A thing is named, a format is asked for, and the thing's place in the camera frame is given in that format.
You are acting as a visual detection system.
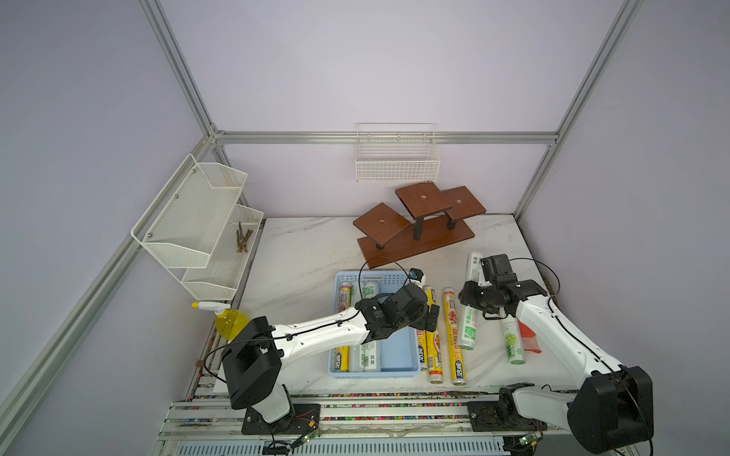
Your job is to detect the light blue plastic basket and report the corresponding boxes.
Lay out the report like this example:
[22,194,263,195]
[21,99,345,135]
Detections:
[328,270,423,379]

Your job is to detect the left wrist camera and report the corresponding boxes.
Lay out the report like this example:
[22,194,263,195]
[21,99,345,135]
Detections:
[408,268,425,288]

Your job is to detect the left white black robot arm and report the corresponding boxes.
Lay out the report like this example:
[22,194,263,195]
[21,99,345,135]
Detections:
[222,283,440,424]

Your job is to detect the white wire wall basket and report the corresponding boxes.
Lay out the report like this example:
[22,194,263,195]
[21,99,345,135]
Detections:
[355,123,441,184]

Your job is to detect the white green wrap roll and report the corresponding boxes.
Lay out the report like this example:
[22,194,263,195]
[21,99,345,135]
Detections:
[458,252,487,351]
[348,282,364,372]
[501,315,526,365]
[361,281,381,372]

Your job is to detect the white mesh two-tier shelf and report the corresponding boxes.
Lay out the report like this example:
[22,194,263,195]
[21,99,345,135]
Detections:
[130,155,264,301]

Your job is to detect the aluminium rail base frame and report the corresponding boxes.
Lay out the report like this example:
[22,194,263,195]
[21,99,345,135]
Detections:
[153,391,564,455]

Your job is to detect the red rubber glove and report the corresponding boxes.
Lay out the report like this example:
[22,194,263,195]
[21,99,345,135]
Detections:
[518,321,542,353]

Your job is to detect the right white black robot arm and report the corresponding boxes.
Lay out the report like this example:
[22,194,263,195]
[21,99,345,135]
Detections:
[458,253,654,454]

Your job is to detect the yellow wrap roll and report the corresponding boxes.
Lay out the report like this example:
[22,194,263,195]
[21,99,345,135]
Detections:
[330,281,354,372]
[416,330,428,371]
[424,286,443,385]
[442,288,467,387]

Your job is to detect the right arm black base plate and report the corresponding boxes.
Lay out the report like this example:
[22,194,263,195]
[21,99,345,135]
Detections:
[467,401,548,432]

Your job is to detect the brown sticks in shelf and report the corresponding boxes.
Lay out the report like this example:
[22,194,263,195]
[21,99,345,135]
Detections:
[236,222,254,253]

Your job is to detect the brown wooden tiered stand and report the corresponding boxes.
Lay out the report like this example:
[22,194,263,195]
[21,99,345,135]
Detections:
[354,182,487,269]

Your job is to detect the yellow spray bottle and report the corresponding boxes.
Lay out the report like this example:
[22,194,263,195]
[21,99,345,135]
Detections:
[192,301,249,342]

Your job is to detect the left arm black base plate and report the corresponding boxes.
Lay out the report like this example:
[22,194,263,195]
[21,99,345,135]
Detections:
[241,403,321,436]

